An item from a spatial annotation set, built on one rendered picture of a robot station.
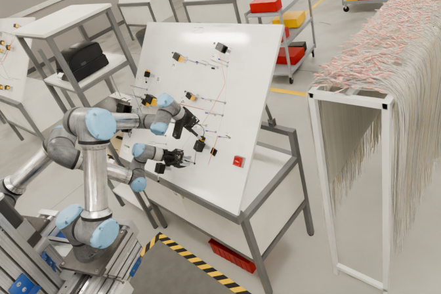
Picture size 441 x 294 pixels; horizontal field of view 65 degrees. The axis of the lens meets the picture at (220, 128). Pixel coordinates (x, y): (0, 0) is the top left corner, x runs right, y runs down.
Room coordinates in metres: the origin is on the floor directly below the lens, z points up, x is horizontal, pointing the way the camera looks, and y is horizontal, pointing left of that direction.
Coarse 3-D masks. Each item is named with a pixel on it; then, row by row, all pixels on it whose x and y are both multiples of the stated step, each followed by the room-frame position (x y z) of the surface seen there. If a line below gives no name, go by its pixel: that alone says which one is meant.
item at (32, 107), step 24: (0, 24) 5.27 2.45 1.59; (24, 24) 4.62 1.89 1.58; (0, 48) 4.64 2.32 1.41; (0, 72) 4.79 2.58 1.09; (24, 72) 4.21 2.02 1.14; (0, 96) 4.49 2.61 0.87; (24, 96) 4.40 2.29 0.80; (48, 96) 4.28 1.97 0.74; (24, 120) 4.19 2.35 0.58; (48, 120) 4.18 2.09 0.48
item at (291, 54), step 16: (256, 0) 4.29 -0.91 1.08; (272, 0) 4.08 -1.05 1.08; (288, 0) 4.32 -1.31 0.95; (256, 16) 4.13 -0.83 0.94; (288, 16) 4.48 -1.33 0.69; (304, 16) 4.51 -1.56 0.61; (288, 32) 4.13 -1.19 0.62; (288, 48) 4.39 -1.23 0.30; (304, 48) 4.37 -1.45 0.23; (288, 64) 3.90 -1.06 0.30
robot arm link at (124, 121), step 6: (72, 108) 1.24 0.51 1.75; (66, 114) 1.22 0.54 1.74; (114, 114) 1.39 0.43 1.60; (120, 114) 1.41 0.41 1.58; (126, 114) 1.44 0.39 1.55; (132, 114) 1.46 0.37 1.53; (138, 114) 1.49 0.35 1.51; (144, 114) 1.50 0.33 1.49; (66, 120) 1.20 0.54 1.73; (120, 120) 1.38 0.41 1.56; (126, 120) 1.41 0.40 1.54; (132, 120) 1.43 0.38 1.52; (138, 120) 1.46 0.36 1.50; (66, 126) 1.19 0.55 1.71; (120, 126) 1.38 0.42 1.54; (126, 126) 1.40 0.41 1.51; (132, 126) 1.43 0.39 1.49; (138, 126) 1.46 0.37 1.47; (144, 126) 1.45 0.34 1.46
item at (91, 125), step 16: (80, 112) 1.19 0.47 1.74; (96, 112) 1.15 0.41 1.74; (80, 128) 1.14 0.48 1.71; (96, 128) 1.11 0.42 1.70; (112, 128) 1.16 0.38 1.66; (80, 144) 1.12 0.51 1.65; (96, 144) 1.10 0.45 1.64; (96, 160) 1.09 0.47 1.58; (96, 176) 1.07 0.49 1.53; (96, 192) 1.04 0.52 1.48; (96, 208) 1.01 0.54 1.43; (80, 224) 1.01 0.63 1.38; (96, 224) 0.98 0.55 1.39; (112, 224) 0.99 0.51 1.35; (80, 240) 0.98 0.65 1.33; (96, 240) 0.93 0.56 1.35; (112, 240) 0.97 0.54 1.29
